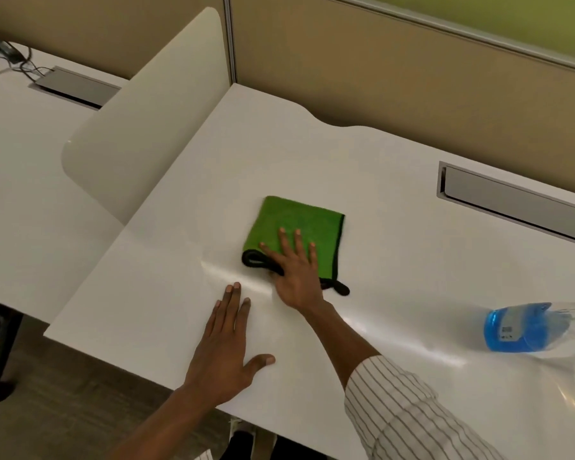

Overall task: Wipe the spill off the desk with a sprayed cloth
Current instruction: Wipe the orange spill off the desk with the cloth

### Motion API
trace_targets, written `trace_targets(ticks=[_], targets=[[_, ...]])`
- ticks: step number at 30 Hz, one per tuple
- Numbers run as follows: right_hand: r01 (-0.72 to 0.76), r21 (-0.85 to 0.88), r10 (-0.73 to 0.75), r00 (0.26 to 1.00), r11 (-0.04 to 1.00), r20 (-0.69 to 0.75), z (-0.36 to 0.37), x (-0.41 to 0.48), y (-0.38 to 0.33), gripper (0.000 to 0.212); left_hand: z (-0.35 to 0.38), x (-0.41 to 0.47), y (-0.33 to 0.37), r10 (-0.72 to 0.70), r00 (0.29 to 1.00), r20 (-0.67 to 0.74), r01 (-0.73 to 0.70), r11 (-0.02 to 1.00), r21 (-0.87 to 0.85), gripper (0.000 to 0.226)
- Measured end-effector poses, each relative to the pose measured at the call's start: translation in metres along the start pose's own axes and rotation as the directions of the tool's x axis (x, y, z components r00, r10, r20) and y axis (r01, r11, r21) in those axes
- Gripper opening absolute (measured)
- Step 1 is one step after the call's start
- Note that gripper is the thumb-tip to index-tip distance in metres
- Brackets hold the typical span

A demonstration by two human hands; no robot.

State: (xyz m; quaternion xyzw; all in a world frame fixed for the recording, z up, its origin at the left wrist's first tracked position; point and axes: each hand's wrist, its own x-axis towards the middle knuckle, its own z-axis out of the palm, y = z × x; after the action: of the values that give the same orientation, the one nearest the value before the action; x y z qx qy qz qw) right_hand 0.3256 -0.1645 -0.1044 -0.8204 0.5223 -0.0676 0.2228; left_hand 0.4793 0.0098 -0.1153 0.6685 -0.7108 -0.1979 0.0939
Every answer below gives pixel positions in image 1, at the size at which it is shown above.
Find grey metal partition post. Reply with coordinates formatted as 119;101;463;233
222;0;239;88

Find grey desk cable flap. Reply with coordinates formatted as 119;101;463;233
27;66;122;111
437;161;575;248

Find person's right hand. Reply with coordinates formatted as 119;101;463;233
260;228;326;312

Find person's left hand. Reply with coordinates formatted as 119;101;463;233
184;282;276;407

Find green black-edged microfiber cloth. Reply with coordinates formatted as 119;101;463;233
241;195;351;297

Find clear bottle with blue liquid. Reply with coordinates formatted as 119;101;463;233
484;302;575;355

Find person's left forearm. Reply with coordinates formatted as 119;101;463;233
106;384;222;460

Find white desk divider panel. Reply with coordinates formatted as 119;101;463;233
61;6;234;226

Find person's right forearm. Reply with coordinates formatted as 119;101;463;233
306;299;383;391

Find black desk leg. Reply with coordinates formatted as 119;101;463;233
0;299;26;404

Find person's dark trouser leg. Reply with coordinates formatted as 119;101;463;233
231;424;331;460

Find black cables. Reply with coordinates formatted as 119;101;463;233
0;27;54;86

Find green glass partition panel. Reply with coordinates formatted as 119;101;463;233
316;0;575;74

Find white striped shirt sleeve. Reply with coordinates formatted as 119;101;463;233
343;354;506;460

